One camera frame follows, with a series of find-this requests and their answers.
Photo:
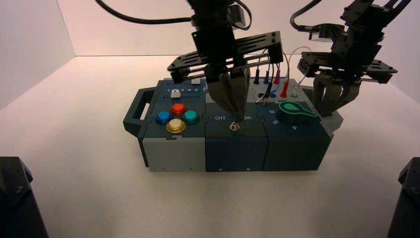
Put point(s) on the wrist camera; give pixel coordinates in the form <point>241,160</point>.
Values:
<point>329,32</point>
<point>239,14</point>

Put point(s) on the green round button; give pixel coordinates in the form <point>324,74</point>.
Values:
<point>190,116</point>

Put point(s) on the black plug with metal pins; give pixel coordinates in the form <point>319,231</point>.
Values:
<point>269,89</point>

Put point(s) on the small red banana plug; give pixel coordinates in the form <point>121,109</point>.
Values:
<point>277,78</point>

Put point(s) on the black banana plug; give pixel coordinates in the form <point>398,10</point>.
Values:
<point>256,78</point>

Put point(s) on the blue round button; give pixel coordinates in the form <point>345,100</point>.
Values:
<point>163,117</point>

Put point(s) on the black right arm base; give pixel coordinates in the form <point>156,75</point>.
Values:
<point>407,203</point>

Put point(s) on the metal toggle switch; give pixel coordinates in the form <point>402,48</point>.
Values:
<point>234,126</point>

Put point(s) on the grey slider knob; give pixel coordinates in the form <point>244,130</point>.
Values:
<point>196,81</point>

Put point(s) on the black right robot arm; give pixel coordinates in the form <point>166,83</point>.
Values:
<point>370,14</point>

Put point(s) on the blue grey task box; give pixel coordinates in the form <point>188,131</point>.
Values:
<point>236,148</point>

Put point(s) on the blue banana plug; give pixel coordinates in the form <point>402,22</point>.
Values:
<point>266,78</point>

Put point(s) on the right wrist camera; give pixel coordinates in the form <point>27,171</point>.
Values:
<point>329,32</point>

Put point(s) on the yellow round button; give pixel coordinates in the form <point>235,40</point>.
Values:
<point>176,125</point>

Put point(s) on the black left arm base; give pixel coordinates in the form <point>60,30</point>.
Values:
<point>16,203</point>

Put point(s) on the white slider knob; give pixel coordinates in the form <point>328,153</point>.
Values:
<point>175,94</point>

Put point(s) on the red round button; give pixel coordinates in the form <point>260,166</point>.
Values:
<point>178,108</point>

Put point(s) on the white banana plug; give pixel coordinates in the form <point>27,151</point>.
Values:
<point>294,92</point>

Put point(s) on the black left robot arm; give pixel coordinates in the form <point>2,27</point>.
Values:
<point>210,14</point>

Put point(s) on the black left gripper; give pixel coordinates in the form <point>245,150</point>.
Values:
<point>215,49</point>

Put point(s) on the large red banana plug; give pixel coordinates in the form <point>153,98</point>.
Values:
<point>284,89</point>

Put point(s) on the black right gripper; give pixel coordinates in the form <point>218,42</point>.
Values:
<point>352,52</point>

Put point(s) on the green rotary knob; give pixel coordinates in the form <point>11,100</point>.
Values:
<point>293,113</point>

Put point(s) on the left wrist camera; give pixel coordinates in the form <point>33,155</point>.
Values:
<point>239,14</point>

